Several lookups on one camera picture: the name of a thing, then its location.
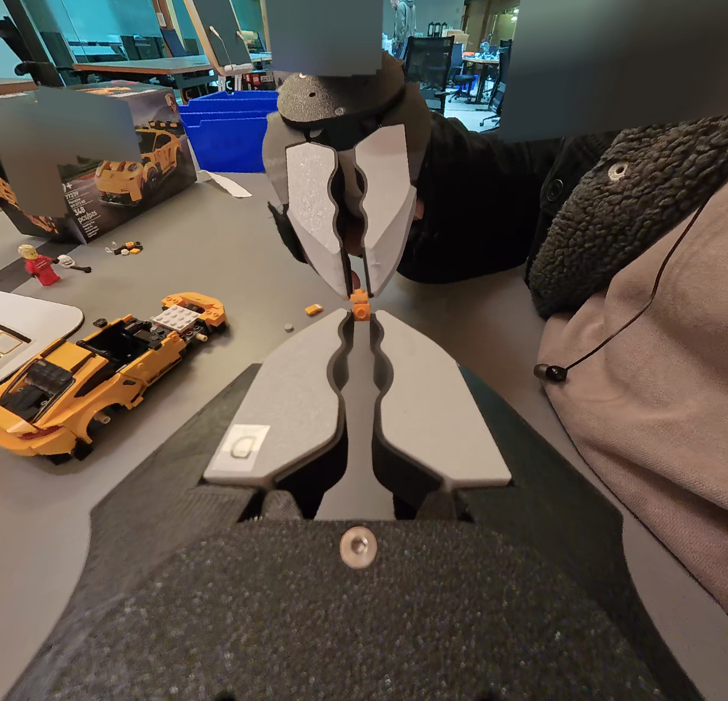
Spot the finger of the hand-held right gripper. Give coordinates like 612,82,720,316
286,145,349,299
354,123,419,299

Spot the red lego minifigure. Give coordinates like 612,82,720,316
18,245,62,287

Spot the orange lego car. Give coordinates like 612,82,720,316
0,292,229,465

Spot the lego set box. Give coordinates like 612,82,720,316
0,83,197,244

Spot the black earphone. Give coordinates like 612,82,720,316
533,192,709,383

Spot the person's dark fleece jacket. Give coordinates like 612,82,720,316
526,118,728,321

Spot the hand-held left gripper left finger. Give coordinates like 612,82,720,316
203,308,349,520

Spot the black office chair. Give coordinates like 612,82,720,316
403,35,456,113

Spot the person's beige hoodie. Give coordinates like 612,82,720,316
537,183,728,608

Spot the blue plastic bin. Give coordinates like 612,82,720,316
190,118,279,174
178,89,279,127

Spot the person's right forearm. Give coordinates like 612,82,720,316
398,112,564,283

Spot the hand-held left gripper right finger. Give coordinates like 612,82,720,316
372,310,513,521

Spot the person's right hand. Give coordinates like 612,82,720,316
340,222,369,290

